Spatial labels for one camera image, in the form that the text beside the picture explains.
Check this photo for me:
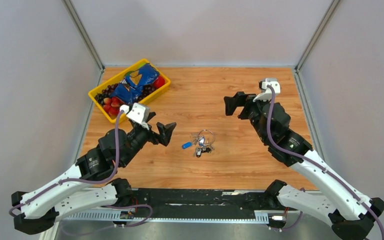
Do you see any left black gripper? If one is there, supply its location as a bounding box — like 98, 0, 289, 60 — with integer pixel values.
121, 111, 177, 166

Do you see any dark grape bunch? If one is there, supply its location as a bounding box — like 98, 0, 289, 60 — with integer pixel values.
94, 83, 157, 106

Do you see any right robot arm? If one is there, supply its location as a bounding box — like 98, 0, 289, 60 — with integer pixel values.
223, 91, 384, 240

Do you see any key with black tag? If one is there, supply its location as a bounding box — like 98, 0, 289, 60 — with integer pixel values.
193, 147, 213, 158

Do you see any red apple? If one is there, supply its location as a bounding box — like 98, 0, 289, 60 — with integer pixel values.
152, 75, 165, 89

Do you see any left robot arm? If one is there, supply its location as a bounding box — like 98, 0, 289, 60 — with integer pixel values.
9, 112, 177, 235

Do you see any key with blue tag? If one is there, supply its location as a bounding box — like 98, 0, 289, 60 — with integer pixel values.
181, 141, 193, 149

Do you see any blue snack bag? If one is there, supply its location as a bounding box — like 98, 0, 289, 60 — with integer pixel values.
114, 63, 162, 97

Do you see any red strawberries cluster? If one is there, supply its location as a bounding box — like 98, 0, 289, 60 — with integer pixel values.
102, 97, 125, 117

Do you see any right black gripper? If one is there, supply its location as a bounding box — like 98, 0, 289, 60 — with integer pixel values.
223, 91, 272, 144

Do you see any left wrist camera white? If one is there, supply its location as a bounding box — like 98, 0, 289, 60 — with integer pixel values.
119, 102, 150, 130

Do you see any aluminium frame rail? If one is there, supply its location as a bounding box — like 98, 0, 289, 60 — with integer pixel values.
39, 188, 362, 240

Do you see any yellow plastic bin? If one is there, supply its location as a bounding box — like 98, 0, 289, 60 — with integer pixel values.
88, 58, 171, 124

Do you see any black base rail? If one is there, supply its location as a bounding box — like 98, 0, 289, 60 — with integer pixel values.
114, 188, 285, 220

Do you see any large metal keyring with keys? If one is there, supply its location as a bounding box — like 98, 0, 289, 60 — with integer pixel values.
190, 129, 216, 154

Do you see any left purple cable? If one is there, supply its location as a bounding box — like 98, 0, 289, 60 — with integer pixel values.
8, 109, 154, 229

